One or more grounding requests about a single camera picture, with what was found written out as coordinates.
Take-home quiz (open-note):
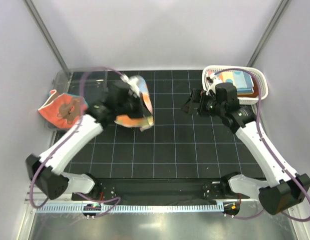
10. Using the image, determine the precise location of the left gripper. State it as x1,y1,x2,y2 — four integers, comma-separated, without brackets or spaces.
117,93,152,120

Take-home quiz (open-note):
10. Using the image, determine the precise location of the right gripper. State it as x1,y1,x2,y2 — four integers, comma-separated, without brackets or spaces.
181,89,225,118

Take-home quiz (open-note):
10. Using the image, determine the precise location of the peach dotted towel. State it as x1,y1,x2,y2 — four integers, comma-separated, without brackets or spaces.
115,74,154,132

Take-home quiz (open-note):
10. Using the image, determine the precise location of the light blue dotted towel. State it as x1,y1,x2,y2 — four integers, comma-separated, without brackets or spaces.
207,71,236,86

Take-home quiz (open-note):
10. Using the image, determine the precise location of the brown towel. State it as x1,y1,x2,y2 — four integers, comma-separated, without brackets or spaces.
237,76,259,98

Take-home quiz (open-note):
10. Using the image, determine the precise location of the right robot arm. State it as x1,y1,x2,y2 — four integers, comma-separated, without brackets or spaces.
182,83,310,215

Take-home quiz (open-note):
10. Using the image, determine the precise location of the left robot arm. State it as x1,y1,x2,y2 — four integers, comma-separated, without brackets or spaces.
25,75,153,200

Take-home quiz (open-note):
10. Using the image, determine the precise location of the clear plastic bin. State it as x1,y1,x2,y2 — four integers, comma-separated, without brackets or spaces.
44,66,108,131

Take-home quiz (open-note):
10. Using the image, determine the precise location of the black grid mat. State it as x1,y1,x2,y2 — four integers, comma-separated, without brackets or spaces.
65,70,264,179

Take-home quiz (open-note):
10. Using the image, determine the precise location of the salmon pink towel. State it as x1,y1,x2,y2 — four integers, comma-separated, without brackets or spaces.
38,89,88,129

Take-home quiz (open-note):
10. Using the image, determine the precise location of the white perforated basket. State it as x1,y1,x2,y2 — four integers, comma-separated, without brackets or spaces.
202,65,268,105

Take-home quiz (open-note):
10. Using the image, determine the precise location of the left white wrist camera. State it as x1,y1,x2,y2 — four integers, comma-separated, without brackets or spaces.
120,74,140,93

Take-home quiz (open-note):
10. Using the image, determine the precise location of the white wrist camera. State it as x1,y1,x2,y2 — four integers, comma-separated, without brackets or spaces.
120,74,140,93
206,75,222,96

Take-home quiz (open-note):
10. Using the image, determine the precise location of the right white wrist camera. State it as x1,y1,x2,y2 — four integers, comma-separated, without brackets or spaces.
206,75,222,96

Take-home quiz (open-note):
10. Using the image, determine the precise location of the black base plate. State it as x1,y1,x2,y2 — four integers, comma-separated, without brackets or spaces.
84,178,241,201

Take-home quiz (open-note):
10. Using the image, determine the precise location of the white slotted cable duct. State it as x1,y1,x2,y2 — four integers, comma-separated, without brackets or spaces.
37,202,224,214

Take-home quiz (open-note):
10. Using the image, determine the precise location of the aluminium rail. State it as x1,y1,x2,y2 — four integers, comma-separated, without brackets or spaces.
24,182,299,204

